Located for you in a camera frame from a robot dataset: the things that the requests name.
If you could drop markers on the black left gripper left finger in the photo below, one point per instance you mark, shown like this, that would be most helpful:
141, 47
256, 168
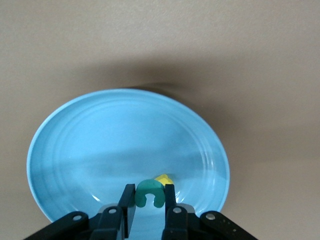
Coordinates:
105, 225

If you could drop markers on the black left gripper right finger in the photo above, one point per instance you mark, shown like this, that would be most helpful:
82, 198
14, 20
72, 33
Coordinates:
177, 225

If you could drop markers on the teal letter c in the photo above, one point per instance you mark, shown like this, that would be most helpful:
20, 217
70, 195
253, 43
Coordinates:
150, 186

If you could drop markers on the yellow letter d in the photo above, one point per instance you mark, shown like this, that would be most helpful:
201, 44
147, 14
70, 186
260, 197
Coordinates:
163, 178

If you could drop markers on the blue plate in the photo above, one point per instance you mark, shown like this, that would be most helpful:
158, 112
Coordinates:
125, 137

